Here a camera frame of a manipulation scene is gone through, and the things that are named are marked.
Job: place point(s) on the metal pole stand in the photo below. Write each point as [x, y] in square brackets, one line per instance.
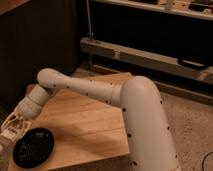
[90, 31]

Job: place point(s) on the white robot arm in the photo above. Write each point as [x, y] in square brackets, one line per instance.
[150, 140]

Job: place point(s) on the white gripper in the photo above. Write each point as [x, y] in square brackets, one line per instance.
[13, 128]

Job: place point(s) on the black ceramic bowl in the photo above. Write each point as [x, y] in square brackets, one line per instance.
[34, 148]

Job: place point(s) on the long grey case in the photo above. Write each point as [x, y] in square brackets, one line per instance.
[145, 59]

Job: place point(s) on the wooden table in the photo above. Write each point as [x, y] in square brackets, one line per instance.
[84, 130]

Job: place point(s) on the wooden wall shelf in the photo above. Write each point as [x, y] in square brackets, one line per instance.
[177, 7]

